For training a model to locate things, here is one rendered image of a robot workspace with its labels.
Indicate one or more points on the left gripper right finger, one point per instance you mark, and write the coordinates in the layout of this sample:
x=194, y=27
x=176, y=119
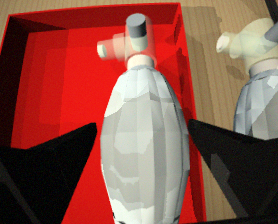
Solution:
x=245, y=167

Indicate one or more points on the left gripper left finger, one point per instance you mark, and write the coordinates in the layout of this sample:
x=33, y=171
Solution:
x=43, y=178

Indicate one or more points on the red tray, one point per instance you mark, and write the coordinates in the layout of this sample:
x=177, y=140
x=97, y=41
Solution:
x=52, y=81

